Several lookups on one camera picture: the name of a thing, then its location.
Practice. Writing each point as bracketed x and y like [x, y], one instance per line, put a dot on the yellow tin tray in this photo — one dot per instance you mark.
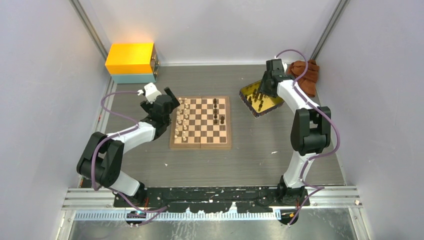
[257, 103]

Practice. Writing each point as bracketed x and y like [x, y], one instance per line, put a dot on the brown cloth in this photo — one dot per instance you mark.
[307, 82]

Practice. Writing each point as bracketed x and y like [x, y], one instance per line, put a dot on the wooden chess board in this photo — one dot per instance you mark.
[192, 123]

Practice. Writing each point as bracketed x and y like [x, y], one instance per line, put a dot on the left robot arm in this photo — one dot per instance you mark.
[101, 160]

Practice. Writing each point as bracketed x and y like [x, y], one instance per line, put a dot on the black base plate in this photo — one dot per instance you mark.
[210, 200]

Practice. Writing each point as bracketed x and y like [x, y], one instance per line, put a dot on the yellow drawer box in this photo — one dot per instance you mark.
[131, 58]

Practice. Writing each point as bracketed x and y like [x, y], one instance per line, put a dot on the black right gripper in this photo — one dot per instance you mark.
[263, 89]

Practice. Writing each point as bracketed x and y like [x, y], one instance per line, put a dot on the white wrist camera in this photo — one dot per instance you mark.
[151, 92]
[285, 67]

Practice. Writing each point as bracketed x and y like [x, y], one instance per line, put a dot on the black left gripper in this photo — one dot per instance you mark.
[175, 103]

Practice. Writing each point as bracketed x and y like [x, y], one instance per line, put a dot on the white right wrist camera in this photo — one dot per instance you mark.
[285, 67]

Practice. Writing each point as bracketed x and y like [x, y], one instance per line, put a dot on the aluminium frame rail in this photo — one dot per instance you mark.
[104, 205]

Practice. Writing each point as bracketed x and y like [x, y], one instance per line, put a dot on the teal drawer box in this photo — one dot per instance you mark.
[134, 78]

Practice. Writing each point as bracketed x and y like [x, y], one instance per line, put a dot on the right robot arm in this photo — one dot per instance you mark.
[310, 133]

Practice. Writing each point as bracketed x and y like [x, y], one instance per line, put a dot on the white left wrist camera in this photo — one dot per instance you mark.
[151, 92]

